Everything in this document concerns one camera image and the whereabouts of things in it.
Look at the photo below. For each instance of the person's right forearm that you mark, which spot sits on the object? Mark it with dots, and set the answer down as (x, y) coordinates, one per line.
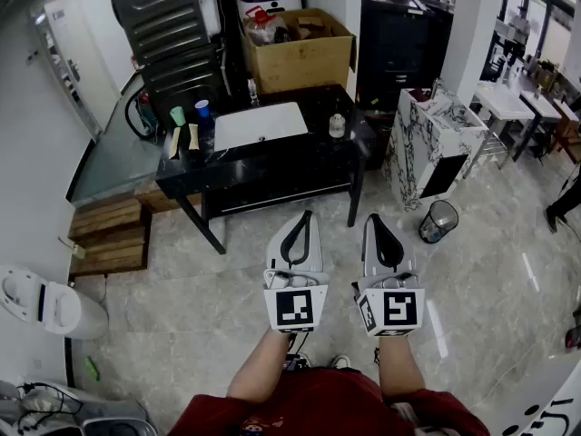
(399, 366)

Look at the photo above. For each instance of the clear jug with red cap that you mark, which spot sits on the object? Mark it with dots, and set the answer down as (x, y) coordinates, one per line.
(261, 25)

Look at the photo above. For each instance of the beige tube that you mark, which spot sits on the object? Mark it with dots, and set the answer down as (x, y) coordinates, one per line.
(193, 136)

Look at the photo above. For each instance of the green plastic cup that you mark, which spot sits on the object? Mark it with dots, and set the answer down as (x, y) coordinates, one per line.
(177, 116)

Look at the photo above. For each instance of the small brown cardboard box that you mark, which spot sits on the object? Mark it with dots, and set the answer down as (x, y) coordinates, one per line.
(311, 27)

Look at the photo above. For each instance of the large cardboard box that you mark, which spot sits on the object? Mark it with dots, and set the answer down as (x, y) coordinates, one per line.
(299, 64)

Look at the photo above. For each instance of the black marble counter table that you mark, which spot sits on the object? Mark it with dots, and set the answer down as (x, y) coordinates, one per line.
(327, 102)

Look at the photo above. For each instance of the black ribbed metal appliance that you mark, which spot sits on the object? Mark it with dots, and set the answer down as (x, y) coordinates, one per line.
(159, 12)
(181, 84)

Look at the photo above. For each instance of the white rectangular sink basin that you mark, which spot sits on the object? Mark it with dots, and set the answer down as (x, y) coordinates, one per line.
(258, 125)

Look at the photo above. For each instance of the white round appliance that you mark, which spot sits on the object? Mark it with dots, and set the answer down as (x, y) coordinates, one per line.
(268, 0)

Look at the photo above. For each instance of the green item on floor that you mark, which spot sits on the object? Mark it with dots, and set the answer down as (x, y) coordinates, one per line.
(92, 368)

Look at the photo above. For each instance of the person's white shoe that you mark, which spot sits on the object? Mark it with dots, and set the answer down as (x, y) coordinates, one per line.
(341, 361)

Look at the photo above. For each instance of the white framed door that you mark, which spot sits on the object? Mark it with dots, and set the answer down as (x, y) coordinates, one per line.
(77, 52)

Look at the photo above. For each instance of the blue plastic cup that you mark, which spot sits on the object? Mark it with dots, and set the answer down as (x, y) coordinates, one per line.
(202, 107)

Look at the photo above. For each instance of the white toilet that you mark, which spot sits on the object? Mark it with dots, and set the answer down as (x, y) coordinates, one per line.
(68, 309)

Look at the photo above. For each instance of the tall chrome faucet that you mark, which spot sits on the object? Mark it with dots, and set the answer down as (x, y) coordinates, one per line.
(253, 93)

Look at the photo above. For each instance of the white plastic appliance panel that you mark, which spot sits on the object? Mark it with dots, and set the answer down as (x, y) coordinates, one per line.
(210, 7)

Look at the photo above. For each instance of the person's left forearm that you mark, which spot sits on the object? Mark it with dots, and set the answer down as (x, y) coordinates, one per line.
(263, 366)

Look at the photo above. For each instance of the black cabinet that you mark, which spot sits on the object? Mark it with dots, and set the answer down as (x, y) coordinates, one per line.
(399, 43)

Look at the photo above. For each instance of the wooden pallet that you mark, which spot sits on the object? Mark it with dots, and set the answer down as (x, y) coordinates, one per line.
(109, 239)

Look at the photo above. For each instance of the person's red shirt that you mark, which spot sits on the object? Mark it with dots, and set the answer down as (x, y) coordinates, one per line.
(318, 407)

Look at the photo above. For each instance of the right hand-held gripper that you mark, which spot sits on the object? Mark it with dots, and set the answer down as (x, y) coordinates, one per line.
(399, 309)

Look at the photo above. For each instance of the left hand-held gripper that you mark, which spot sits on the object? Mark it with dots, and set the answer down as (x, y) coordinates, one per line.
(295, 309)

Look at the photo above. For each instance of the marble-pattern vanity cabinet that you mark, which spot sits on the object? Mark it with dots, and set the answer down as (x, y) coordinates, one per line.
(422, 152)

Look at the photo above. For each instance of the slim angled chrome faucet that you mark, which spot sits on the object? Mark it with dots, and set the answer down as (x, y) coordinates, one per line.
(436, 89)

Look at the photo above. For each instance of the small clear glass bottle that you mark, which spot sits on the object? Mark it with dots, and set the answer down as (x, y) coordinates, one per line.
(337, 127)

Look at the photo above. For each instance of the thin beige packet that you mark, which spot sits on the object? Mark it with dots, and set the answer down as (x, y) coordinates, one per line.
(174, 143)

